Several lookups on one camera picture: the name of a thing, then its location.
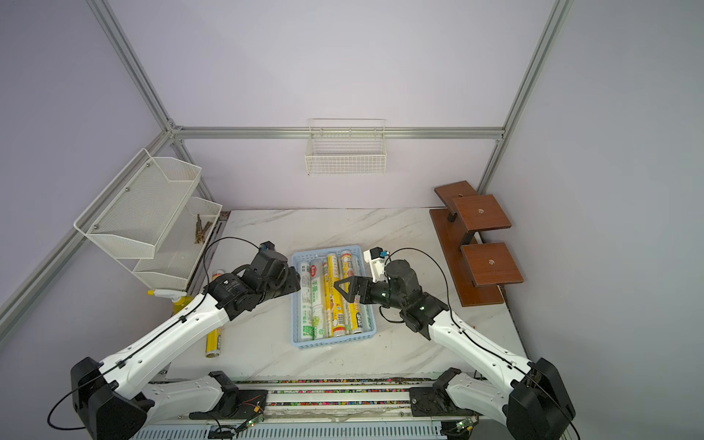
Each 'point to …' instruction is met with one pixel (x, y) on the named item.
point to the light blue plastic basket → (301, 324)
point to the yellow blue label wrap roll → (357, 313)
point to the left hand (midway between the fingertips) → (291, 282)
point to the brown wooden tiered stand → (478, 269)
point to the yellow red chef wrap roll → (335, 299)
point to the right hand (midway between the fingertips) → (346, 289)
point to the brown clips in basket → (201, 232)
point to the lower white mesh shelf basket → (180, 250)
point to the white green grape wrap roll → (318, 300)
